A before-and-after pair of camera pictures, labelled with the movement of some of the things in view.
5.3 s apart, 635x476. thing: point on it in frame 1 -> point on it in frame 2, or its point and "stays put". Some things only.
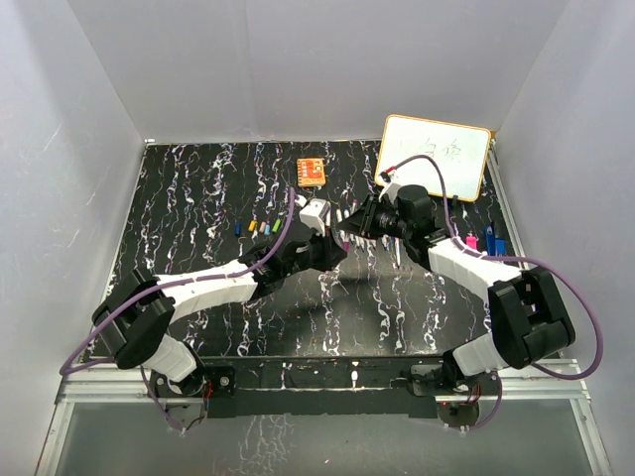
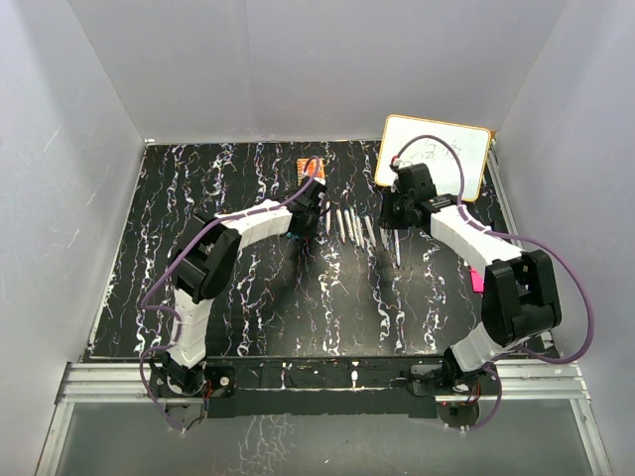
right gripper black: x=358 y=223 -> x=387 y=220
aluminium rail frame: x=96 y=384 stays put
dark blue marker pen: x=397 y=251 stays put
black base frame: x=322 y=387 stays put
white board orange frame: x=461 y=152 stays put
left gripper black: x=330 y=253 -> x=311 y=231
